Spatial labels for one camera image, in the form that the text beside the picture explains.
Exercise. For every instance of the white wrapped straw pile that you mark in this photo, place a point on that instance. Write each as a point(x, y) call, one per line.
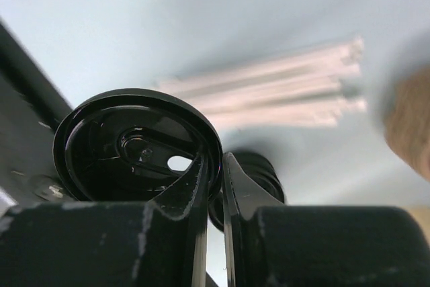
point(305, 90)

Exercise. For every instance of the black lid stack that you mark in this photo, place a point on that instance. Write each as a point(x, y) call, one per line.
point(261, 171)

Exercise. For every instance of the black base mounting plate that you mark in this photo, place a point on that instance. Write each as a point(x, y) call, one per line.
point(31, 111)

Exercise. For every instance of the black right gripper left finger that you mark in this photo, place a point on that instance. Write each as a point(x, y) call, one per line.
point(175, 226)

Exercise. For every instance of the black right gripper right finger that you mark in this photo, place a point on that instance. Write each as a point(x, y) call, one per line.
point(242, 197)

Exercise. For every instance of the black coffee cup lid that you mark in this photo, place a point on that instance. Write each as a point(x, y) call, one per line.
point(116, 146)

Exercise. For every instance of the brown pulp cup carrier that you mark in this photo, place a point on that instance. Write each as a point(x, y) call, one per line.
point(407, 124)

